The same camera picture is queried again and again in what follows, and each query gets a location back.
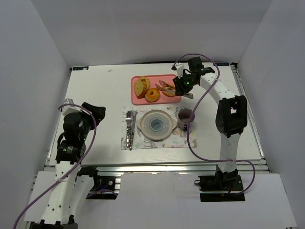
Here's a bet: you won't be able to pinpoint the purple mug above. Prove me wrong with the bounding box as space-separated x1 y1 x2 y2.
177 108 195 132

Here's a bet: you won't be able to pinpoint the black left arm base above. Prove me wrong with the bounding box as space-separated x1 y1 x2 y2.
77 167 117 200

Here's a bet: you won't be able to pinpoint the bread loaf slice front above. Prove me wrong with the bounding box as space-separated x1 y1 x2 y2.
134 80 147 99

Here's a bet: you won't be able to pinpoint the silver table knife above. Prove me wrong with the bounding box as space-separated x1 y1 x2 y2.
129 110 138 151

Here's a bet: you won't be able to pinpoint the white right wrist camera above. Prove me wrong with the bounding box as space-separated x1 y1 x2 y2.
171 63 185 75

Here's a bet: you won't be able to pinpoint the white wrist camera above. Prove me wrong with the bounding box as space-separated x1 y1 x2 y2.
171 63 185 75
59 98 82 116

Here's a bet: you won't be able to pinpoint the floral cloth placemat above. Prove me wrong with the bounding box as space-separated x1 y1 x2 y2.
120 105 188 150

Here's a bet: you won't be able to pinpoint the pink plastic tray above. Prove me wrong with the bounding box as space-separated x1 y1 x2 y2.
131 74 181 105

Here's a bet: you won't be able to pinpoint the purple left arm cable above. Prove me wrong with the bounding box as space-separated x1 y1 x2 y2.
11 104 97 229

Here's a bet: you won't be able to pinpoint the metal serving tongs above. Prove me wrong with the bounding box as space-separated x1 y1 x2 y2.
155 81 194 100

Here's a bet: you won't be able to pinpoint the bread loaf slice back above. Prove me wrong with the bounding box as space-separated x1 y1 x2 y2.
139 76 150 90

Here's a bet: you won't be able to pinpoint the silver fork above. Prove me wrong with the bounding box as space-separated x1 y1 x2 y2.
125 111 133 148

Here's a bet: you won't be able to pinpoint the beige ceramic plate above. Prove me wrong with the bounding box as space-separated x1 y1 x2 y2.
136 110 177 141

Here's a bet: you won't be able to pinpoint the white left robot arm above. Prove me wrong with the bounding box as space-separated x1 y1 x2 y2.
31 99 106 229

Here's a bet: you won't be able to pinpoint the seeded brown bagel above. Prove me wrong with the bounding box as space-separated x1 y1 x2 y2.
162 84 175 97

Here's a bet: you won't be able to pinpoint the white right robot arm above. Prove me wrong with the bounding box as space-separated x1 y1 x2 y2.
172 56 247 182

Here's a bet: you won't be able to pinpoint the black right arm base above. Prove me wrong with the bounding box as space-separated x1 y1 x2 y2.
194 170 245 202

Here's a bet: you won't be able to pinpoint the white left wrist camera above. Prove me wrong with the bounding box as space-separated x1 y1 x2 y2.
59 98 82 116

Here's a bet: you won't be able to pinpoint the orange glazed bagel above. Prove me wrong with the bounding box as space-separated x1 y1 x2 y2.
145 88 160 103

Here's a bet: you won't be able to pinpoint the bread loaf slice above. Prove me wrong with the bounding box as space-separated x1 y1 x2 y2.
134 80 147 99
139 76 150 90

